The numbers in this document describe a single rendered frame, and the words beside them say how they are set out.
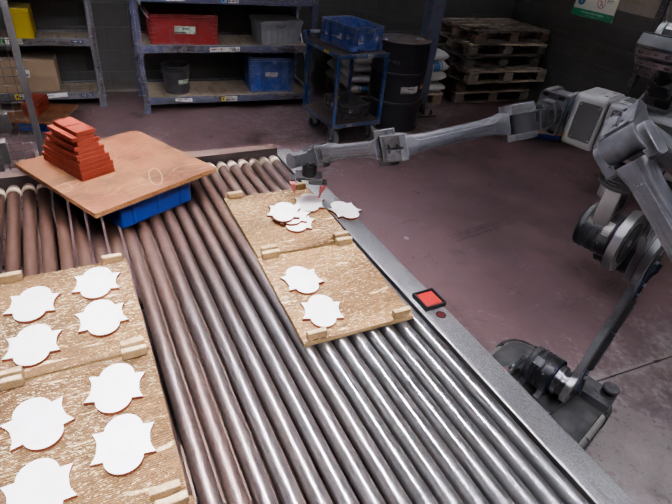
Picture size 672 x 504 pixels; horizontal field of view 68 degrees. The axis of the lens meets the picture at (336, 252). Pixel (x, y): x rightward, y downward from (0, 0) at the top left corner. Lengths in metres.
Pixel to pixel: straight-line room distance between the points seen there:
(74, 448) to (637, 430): 2.42
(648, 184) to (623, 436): 1.86
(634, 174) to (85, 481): 1.21
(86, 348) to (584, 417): 1.92
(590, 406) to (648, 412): 0.56
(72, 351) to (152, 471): 0.42
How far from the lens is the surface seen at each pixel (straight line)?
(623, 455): 2.75
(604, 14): 6.98
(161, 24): 5.51
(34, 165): 2.12
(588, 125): 1.67
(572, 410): 2.44
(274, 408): 1.24
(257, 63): 5.81
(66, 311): 1.55
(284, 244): 1.72
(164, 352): 1.39
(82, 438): 1.24
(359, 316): 1.46
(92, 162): 1.95
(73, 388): 1.34
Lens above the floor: 1.90
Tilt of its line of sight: 34 degrees down
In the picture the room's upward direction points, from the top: 6 degrees clockwise
